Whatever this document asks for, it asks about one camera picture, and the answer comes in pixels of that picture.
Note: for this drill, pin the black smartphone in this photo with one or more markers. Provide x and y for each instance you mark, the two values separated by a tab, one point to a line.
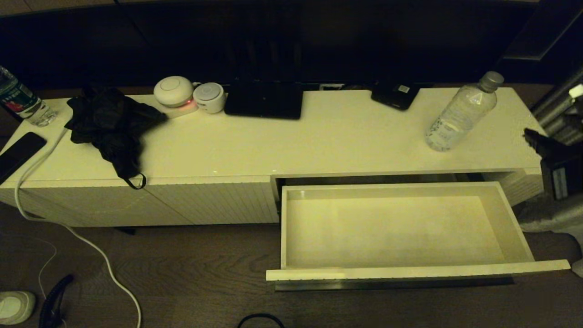
18	155

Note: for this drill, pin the small white floor object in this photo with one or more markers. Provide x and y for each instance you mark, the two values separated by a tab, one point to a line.
578	268

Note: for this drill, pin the white fluted drawer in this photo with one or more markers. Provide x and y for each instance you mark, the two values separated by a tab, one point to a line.
387	228

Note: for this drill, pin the dark angular panel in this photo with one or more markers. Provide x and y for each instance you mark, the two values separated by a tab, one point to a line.
542	32

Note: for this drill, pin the white shoe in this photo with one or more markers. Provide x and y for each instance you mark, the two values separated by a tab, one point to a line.
13	307

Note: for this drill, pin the white power socket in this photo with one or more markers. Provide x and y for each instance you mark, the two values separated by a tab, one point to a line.
331	87

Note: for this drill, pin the large black television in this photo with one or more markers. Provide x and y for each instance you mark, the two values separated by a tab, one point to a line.
319	41

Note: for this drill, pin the white dome shaped device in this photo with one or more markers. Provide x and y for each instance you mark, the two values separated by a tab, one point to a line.
173	91

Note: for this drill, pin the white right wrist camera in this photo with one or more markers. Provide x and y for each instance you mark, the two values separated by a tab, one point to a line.
576	91

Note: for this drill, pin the small black labelled box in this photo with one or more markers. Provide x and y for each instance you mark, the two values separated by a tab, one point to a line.
394	97

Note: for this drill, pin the white flat charging base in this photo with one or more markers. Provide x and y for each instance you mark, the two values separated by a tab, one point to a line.
182	110

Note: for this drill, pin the grey curtain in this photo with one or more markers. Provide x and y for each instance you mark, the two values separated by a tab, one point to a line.
558	218

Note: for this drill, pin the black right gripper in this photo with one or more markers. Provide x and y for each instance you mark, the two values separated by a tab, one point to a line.
569	175

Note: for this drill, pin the black router box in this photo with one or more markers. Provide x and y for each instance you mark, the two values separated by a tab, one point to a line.
264	102

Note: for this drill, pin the black crumpled cloth bag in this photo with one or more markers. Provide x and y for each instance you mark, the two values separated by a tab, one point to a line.
109	123

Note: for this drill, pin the clear plastic water bottle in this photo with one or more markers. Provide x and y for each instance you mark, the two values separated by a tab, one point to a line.
460	114

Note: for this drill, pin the white low cabinet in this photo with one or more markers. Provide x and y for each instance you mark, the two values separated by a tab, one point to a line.
319	146

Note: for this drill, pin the green labelled water bottle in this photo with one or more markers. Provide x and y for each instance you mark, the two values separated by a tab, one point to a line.
23	102

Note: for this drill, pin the white cylindrical speaker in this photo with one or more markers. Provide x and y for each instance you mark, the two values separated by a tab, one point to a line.
209	98

